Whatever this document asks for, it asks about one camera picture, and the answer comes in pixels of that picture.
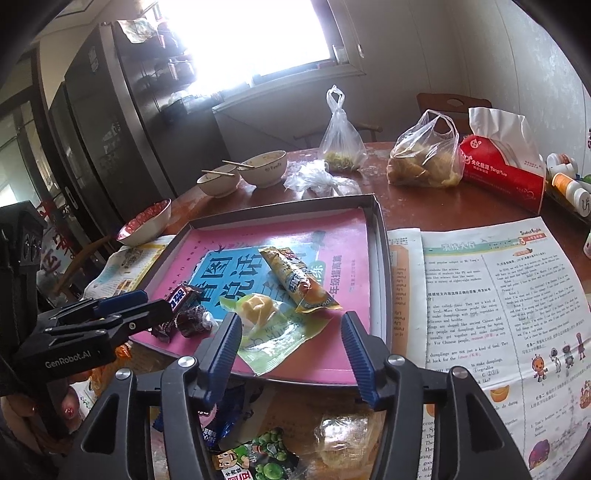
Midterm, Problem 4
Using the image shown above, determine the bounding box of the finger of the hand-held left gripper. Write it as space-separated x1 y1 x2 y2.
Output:
43 299 173 343
55 290 149 324

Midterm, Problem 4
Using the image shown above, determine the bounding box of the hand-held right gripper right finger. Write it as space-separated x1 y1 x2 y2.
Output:
341 311 532 480

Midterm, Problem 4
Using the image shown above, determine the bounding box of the person's left hand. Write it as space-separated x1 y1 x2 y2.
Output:
0 378 91 467

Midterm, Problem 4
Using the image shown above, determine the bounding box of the dark cardboard box tray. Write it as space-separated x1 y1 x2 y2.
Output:
129 194 394 387

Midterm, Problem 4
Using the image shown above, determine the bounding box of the black green pea packet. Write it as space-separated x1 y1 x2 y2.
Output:
212 426 301 480

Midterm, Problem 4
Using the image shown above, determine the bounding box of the crumpled white plastic bag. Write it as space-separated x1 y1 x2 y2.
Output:
283 160 363 199

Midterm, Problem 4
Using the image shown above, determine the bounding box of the dark brownie cake packet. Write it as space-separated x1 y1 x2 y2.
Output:
178 305 221 338

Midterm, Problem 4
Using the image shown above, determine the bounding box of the plastic bag of fried pastry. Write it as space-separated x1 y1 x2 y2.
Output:
386 109 465 188

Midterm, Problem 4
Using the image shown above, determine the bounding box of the brown chocolate bar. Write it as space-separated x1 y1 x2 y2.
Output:
152 282 206 343

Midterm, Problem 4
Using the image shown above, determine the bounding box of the wooden chair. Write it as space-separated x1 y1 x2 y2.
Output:
416 92 493 123
60 231 122 297

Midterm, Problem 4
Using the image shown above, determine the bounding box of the white ceramic bowl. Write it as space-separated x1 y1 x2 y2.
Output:
196 168 241 199
236 150 288 189

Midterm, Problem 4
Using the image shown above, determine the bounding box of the red patterned bowl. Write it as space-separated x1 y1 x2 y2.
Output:
116 198 173 248

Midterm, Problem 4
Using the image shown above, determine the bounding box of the colourful newspaper sheet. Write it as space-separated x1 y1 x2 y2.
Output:
83 234 177 301
386 215 591 480

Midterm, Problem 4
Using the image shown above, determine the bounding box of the pink and blue book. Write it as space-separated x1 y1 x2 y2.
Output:
148 208 373 373

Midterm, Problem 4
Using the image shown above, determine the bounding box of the tall tied clear plastic bag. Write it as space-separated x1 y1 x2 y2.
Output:
318 85 368 173

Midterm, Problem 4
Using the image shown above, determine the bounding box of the light green pastry packet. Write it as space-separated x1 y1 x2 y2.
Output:
219 292 334 377

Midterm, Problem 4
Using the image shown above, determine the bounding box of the small white bottle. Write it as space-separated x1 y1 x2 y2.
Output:
547 152 579 179

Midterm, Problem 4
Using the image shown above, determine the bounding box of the orange capped white bottle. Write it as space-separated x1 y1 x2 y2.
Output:
551 172 591 209

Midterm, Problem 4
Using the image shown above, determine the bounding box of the bright window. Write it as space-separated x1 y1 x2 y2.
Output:
157 0 366 94

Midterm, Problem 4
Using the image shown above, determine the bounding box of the dark refrigerator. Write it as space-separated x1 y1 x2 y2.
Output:
46 20 228 241

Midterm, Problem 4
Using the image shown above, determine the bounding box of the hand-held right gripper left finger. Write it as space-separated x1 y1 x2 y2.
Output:
69 312 243 480

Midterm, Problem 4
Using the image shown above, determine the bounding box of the blue cookie packet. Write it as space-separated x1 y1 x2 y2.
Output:
150 392 248 456

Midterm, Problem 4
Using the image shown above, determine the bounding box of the round green cracker packet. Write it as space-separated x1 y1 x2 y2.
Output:
314 412 385 472

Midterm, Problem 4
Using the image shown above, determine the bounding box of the yellow snack packet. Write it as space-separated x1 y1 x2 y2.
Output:
258 246 343 315

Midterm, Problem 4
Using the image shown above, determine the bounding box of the red tissue pack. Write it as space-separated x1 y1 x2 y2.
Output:
457 106 547 214

